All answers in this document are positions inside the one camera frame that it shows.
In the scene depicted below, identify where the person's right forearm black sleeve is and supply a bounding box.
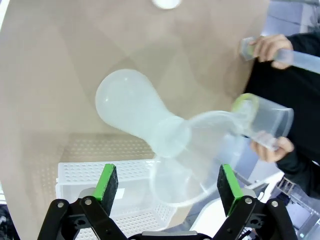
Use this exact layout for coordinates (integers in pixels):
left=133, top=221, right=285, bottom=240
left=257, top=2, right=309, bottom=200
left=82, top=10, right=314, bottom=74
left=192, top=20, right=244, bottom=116
left=284, top=31, right=320, bottom=55

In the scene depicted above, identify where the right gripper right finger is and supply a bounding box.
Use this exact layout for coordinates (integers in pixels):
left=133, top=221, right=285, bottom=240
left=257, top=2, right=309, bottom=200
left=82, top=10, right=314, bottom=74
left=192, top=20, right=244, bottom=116
left=211, top=163, right=300, bottom=240

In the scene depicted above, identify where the person's torso in black shirt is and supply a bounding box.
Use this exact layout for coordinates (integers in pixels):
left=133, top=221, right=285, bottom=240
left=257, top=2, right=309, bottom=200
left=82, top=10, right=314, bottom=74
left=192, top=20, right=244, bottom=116
left=243, top=49, right=320, bottom=163

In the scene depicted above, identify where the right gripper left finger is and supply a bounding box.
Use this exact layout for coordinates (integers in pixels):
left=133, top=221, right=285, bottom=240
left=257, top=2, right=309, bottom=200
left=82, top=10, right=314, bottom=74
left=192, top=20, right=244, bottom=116
left=37, top=163, right=126, bottom=240

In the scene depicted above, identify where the person's right hand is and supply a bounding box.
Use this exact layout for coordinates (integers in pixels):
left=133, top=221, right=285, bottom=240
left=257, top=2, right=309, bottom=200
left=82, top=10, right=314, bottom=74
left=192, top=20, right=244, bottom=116
left=252, top=34, right=295, bottom=70

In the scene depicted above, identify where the clear plastic graduated cylinder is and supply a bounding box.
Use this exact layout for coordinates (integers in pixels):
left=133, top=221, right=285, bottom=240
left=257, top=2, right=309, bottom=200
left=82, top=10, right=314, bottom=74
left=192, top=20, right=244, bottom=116
left=239, top=36, right=320, bottom=75

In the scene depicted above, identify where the white perforated plastic basket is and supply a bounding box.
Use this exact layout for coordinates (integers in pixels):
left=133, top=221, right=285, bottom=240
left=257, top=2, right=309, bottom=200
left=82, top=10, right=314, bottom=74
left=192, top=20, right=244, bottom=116
left=55, top=159, right=176, bottom=240

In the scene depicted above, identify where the translucent plastic conical flask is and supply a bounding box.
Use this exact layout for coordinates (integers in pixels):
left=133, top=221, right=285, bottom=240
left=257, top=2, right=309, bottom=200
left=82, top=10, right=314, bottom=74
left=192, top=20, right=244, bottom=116
left=94, top=68, right=191, bottom=158

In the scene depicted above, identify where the white round flask cap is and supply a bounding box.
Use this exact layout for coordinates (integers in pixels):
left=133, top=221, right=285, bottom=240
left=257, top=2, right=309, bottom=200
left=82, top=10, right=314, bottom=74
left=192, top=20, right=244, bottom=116
left=151, top=0, right=182, bottom=10

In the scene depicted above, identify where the clear plastic flask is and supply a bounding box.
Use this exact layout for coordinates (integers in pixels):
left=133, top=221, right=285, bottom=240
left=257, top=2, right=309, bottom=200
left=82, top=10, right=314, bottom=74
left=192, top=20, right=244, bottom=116
left=149, top=109, right=247, bottom=208

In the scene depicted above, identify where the person's left hand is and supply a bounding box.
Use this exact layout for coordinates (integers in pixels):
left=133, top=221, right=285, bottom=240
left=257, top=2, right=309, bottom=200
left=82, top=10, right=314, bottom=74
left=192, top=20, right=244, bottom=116
left=249, top=131, right=295, bottom=163

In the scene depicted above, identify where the person's left forearm black sleeve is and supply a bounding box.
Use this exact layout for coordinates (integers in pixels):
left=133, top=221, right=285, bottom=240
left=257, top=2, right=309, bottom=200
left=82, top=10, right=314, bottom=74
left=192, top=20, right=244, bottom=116
left=274, top=147, right=320, bottom=198

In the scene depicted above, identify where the clear plastic beaker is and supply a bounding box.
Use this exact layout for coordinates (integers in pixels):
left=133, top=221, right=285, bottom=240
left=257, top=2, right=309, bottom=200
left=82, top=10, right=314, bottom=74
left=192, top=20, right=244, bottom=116
left=231, top=93, right=295, bottom=151

